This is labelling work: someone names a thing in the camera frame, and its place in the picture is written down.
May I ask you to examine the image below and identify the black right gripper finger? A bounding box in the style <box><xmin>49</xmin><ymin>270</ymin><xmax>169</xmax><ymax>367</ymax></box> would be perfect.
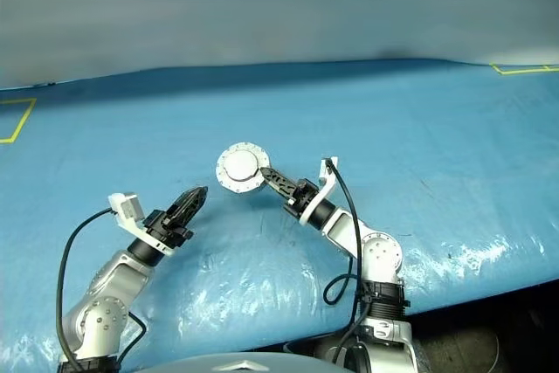
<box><xmin>259</xmin><ymin>167</ymin><xmax>299</xmax><ymax>198</ymax></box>

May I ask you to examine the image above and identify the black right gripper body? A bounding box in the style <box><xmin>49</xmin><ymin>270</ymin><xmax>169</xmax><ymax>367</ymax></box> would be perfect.
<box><xmin>282</xmin><ymin>177</ymin><xmax>323</xmax><ymax>220</ymax></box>

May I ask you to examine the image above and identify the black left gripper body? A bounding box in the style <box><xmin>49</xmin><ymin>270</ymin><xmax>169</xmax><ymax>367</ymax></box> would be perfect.
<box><xmin>145</xmin><ymin>210</ymin><xmax>197</xmax><ymax>251</ymax></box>

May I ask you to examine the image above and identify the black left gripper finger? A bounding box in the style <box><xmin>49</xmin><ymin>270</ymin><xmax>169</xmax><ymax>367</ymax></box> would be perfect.
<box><xmin>167</xmin><ymin>186</ymin><xmax>205</xmax><ymax>218</ymax></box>
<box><xmin>177</xmin><ymin>188</ymin><xmax>210</xmax><ymax>229</ymax></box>

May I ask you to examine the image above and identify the silver motor housing lid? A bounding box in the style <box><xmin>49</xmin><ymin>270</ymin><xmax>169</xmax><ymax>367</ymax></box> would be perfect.
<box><xmin>215</xmin><ymin>142</ymin><xmax>272</xmax><ymax>196</ymax></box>

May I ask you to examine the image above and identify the grey robot torso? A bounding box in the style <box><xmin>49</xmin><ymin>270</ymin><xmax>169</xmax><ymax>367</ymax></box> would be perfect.
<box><xmin>161</xmin><ymin>350</ymin><xmax>324</xmax><ymax>373</ymax></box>

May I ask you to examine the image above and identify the dark rounded shape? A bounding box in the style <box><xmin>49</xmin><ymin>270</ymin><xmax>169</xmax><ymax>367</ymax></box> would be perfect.
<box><xmin>418</xmin><ymin>327</ymin><xmax>501</xmax><ymax>373</ymax></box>

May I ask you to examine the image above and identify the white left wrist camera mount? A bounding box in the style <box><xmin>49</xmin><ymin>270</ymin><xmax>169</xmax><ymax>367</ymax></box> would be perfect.
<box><xmin>107</xmin><ymin>191</ymin><xmax>176</xmax><ymax>257</ymax></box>

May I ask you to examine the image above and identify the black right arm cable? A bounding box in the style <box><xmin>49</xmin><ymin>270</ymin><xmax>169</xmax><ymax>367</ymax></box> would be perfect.
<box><xmin>322</xmin><ymin>158</ymin><xmax>366</xmax><ymax>365</ymax></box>

